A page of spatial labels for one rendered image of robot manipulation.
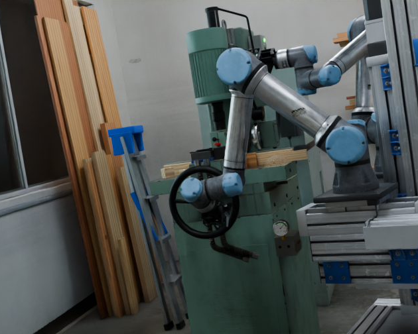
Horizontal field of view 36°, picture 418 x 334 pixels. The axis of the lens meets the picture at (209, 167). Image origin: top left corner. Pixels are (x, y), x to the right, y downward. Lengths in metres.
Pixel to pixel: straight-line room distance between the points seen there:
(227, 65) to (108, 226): 2.21
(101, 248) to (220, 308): 1.48
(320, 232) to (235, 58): 0.65
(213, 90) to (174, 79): 2.54
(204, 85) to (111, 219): 1.57
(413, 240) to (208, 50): 1.23
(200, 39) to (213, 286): 1.04
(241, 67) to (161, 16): 3.34
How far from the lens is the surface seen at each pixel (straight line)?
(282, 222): 2.52
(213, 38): 2.72
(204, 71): 2.71
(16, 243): 3.71
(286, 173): 2.56
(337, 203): 2.13
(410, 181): 2.25
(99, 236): 4.06
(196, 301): 2.79
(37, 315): 3.85
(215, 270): 2.71
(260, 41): 3.01
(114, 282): 4.07
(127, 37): 5.39
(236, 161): 2.18
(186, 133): 5.20
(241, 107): 2.16
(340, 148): 1.95
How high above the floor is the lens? 1.11
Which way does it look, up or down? 4 degrees down
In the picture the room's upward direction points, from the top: 9 degrees counter-clockwise
